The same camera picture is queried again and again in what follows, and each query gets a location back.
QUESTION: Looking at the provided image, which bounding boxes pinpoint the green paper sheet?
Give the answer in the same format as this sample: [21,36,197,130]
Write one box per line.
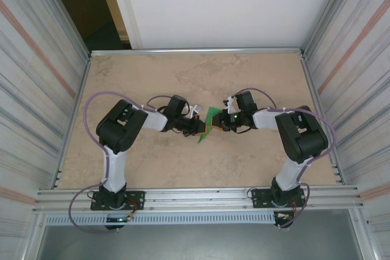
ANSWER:
[197,106,223,144]

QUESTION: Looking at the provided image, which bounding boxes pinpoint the grey metal sheet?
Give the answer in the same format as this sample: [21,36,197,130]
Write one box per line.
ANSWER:
[36,225,363,260]

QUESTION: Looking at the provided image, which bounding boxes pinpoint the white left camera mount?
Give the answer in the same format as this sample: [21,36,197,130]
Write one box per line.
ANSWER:
[185,104,204,119]

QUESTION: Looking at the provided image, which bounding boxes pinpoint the long aluminium mounting rail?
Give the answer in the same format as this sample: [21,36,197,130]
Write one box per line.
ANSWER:
[32,184,366,214]

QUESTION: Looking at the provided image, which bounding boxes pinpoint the aluminium table edge rail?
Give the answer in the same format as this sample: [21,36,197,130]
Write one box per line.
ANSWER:
[300,52,347,185]
[54,54,93,190]
[89,47,306,58]

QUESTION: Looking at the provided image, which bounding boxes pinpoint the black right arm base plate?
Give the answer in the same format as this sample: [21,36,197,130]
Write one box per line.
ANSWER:
[251,188,305,209]

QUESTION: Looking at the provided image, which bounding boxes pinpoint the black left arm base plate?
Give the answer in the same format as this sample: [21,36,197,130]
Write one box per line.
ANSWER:
[90,189,146,212]

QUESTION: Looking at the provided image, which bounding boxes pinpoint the slotted grey cable duct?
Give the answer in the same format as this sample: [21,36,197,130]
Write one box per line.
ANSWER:
[44,213,277,227]

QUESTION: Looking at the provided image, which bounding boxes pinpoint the red orange base wires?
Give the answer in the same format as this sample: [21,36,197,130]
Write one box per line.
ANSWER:
[282,199,301,222]
[125,199,138,222]

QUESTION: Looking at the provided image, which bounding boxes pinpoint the corrugated enclosure side panel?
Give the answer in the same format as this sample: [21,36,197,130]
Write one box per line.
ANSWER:
[0,0,91,239]
[304,0,390,242]

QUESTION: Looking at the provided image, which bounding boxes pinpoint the white door frame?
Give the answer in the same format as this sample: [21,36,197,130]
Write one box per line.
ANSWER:
[94,0,143,50]

